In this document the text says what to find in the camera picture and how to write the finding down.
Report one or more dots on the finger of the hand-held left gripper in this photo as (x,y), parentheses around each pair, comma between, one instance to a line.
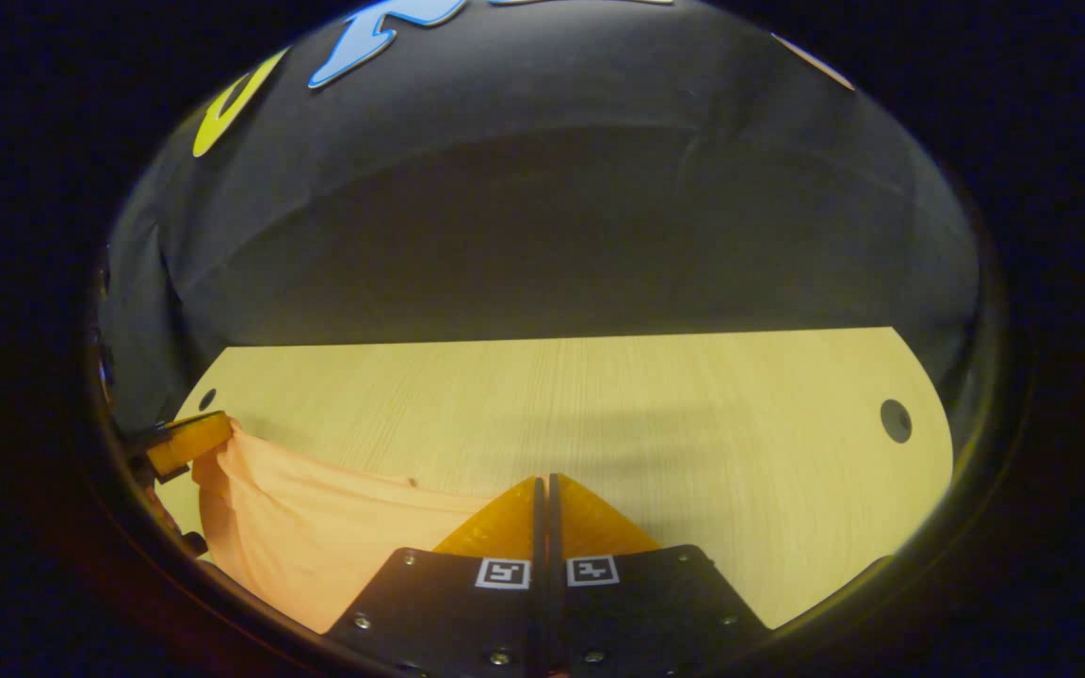
(189,443)

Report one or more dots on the black backdrop cloth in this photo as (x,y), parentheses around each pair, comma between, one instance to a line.
(552,188)

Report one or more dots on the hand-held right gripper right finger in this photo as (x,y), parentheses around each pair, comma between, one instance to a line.
(637,612)

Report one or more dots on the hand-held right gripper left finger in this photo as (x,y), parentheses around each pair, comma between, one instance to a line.
(467,612)

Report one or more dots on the orange polo T-shirt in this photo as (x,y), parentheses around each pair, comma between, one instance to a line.
(316,537)

